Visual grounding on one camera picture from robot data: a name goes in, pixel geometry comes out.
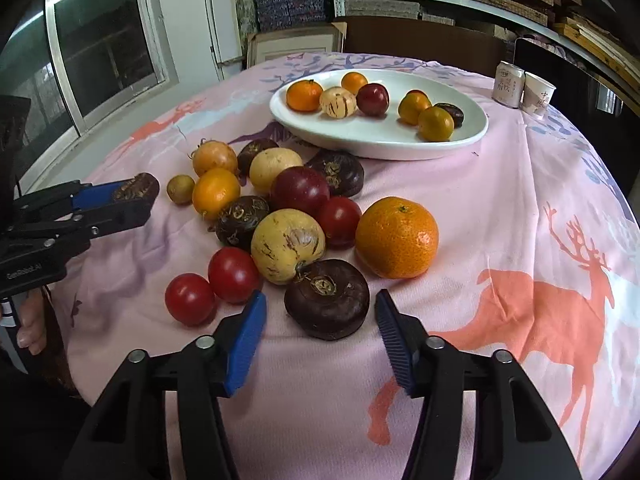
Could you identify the white leaning panel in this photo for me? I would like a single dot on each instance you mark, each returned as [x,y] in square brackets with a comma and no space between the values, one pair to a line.
[222,10]

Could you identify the dark red plum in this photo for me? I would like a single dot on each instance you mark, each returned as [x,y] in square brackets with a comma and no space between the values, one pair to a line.
[300,190]
[372,98]

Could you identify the striped pepino melon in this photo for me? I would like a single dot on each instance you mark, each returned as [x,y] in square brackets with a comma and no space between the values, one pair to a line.
[338,101]
[287,245]

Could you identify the marble patterned panel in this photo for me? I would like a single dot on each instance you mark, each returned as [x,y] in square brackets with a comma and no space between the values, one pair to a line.
[245,5]

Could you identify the pale yellow pepino melon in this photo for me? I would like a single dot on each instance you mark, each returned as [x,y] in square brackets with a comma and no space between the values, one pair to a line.
[275,167]

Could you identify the pink deer print tablecloth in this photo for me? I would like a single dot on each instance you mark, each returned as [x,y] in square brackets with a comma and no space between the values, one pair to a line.
[500,185]

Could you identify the dark brown wooden board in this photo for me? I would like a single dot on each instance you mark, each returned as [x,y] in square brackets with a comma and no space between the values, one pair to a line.
[425,40]

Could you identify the beige picture frame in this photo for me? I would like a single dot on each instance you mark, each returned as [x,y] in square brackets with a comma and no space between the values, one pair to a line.
[290,42]

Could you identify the white paper cup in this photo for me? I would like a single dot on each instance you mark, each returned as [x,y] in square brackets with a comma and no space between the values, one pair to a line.
[537,97]

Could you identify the yellow passion fruit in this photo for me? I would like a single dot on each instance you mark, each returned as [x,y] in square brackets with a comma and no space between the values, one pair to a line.
[215,157]

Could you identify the pale pink drink can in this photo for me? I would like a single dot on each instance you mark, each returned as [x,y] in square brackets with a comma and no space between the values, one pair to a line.
[507,87]

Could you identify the person's left hand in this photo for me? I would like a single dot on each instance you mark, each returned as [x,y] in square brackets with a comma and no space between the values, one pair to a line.
[32,325]

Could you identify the dark brown water chestnut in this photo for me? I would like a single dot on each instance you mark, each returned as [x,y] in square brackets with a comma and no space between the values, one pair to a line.
[454,112]
[326,297]
[135,187]
[240,220]
[252,152]
[342,172]

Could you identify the white metal shelf rack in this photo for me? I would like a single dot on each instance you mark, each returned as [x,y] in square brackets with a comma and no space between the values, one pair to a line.
[338,2]

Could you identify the white framed window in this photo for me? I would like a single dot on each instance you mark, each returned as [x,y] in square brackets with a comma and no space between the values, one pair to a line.
[100,45]

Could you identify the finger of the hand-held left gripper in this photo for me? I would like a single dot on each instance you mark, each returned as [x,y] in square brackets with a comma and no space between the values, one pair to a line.
[95,195]
[120,215]

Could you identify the orange mandarin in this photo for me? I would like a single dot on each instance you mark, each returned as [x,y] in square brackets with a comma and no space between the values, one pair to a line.
[304,95]
[397,237]

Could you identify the stack of pale wooden boxes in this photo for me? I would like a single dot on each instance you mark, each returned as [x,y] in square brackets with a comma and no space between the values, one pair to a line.
[590,35]

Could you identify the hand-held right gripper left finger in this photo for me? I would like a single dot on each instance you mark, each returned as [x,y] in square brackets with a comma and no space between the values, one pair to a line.
[242,350]

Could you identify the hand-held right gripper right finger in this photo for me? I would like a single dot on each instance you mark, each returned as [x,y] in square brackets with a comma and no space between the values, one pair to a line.
[397,350]

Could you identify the small orange citrus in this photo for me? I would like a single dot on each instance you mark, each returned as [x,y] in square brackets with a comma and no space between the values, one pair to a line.
[412,110]
[436,123]
[216,192]
[354,82]

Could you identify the small olive passion fruit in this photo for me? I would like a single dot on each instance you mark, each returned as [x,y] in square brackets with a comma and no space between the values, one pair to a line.
[180,189]

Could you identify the white round plate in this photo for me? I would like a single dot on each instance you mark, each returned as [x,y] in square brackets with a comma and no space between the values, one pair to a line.
[360,135]

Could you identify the stack of blue patterned boxes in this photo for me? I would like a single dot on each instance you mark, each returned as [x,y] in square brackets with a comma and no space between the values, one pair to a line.
[300,5]

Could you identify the pink floral cloth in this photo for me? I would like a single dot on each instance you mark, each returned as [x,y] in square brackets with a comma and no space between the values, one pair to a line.
[537,42]

